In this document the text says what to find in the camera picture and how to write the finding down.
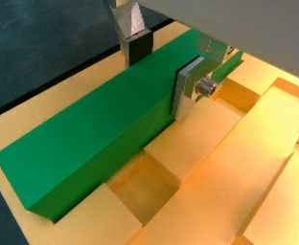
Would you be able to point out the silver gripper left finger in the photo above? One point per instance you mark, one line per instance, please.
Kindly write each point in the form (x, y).
(134, 36)

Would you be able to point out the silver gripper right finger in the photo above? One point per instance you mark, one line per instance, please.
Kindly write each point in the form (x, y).
(199, 77)

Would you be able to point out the green long block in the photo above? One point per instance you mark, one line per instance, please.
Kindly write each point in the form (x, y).
(69, 154)

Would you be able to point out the yellow slotted board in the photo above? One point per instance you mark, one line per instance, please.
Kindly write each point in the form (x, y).
(213, 183)

